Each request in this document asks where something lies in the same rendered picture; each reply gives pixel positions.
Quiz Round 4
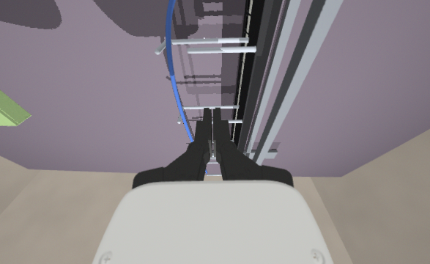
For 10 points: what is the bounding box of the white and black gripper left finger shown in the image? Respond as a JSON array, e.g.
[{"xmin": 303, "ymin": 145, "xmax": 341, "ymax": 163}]
[{"xmin": 132, "ymin": 108, "xmax": 212, "ymax": 189}]

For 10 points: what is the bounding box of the grey patch panel rack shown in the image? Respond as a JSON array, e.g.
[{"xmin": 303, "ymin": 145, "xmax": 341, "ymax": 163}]
[{"xmin": 171, "ymin": 0, "xmax": 343, "ymax": 166}]

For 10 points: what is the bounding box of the blue cable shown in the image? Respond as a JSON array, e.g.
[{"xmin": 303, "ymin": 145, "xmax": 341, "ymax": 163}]
[{"xmin": 166, "ymin": 0, "xmax": 193, "ymax": 142}]

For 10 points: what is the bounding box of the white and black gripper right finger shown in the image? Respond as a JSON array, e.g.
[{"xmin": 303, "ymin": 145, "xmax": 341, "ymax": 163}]
[{"xmin": 213, "ymin": 108, "xmax": 294, "ymax": 188}]

